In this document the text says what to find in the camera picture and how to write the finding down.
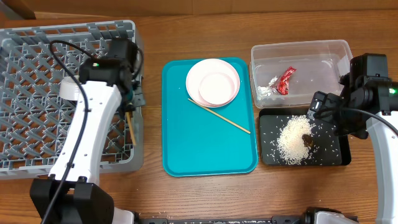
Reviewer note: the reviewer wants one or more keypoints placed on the wooden chopstick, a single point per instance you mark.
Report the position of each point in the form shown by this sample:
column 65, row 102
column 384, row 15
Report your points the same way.
column 131, row 129
column 220, row 116

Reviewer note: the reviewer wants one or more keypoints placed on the red snack wrapper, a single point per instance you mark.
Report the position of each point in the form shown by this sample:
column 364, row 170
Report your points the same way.
column 277, row 85

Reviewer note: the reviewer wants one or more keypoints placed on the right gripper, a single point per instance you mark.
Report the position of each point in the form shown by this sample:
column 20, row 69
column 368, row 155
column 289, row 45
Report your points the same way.
column 319, row 104

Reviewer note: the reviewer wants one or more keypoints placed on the grey shallow bowl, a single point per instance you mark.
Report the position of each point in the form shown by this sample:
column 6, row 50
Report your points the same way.
column 69, row 90

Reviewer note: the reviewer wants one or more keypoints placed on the pile of rice grains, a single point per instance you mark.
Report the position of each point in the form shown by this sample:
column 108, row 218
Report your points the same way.
column 292, row 143

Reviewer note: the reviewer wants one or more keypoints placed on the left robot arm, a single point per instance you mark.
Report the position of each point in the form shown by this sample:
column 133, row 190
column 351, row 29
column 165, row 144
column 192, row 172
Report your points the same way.
column 71, row 192

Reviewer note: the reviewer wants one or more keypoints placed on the small white plate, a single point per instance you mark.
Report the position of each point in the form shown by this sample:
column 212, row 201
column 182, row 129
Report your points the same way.
column 217, row 89

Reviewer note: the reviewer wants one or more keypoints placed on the brown food scrap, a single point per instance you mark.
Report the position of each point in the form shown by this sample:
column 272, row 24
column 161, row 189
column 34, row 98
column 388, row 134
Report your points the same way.
column 307, row 140

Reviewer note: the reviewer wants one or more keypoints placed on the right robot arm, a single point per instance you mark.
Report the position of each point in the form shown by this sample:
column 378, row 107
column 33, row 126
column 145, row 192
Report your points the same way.
column 367, row 108

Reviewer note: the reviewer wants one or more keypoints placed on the clear plastic bin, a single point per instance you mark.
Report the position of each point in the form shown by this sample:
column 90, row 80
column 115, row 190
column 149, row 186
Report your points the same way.
column 319, row 66

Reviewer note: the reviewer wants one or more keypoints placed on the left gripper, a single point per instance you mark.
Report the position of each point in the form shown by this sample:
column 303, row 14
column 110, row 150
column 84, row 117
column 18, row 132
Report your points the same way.
column 139, row 102

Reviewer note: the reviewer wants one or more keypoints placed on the grey dishwasher rack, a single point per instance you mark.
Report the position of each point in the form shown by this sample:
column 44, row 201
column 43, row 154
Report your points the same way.
column 34, row 61

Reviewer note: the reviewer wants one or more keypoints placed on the black tray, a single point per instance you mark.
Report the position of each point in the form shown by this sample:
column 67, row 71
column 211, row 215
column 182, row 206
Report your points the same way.
column 329, row 149

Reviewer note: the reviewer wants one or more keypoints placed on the teal plastic tray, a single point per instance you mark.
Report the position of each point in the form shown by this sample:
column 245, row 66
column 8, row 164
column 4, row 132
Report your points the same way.
column 196, row 142

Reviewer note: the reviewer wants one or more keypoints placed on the large white plate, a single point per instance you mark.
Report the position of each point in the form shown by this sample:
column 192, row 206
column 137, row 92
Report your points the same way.
column 205, row 67

